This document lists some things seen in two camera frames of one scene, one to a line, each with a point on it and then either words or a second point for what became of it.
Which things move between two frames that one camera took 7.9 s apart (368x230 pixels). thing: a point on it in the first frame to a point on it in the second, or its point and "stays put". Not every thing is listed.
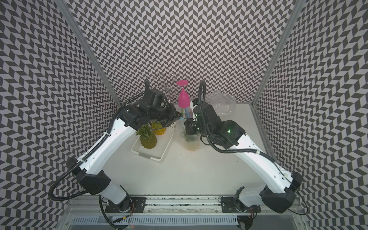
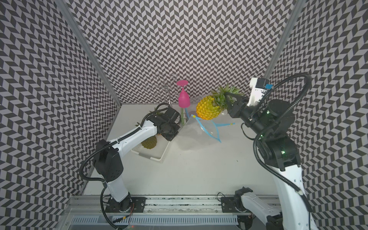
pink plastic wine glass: [184, 100] stays put
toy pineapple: [147, 136] stays put
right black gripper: [190, 121] to [235, 108]
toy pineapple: [192, 142] to [210, 107]
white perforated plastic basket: [159, 152] stays put
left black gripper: [173, 115] to [170, 137]
